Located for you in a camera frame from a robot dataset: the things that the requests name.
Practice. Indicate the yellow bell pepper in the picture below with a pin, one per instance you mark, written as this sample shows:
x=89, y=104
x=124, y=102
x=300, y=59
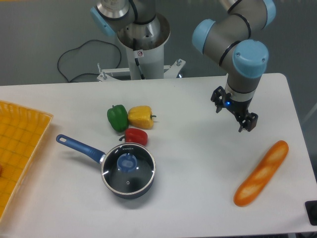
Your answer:
x=141, y=117

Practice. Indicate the yellow woven basket tray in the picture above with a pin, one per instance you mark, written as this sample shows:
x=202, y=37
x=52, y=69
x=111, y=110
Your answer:
x=22, y=130

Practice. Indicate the green bell pepper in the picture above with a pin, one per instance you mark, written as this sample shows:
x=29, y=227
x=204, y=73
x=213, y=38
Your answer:
x=118, y=118

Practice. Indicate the black corner device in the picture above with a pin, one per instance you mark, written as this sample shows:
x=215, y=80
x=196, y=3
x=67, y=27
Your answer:
x=311, y=208

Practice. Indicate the glass lid with blue knob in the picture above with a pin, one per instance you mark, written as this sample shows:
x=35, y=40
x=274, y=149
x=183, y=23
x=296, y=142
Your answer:
x=128, y=168

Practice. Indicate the red bell pepper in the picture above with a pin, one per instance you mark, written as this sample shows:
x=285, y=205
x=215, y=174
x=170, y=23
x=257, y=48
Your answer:
x=135, y=135

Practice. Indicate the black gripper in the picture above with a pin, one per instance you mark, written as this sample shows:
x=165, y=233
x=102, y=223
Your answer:
x=247, y=120

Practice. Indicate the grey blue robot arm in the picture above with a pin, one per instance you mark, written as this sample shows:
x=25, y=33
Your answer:
x=228, y=43

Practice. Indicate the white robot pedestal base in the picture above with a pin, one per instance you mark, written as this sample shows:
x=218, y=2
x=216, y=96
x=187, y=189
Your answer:
x=144, y=45

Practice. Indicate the orange baguette bread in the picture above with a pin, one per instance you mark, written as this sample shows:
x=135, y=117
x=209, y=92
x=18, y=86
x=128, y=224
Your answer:
x=254, y=184

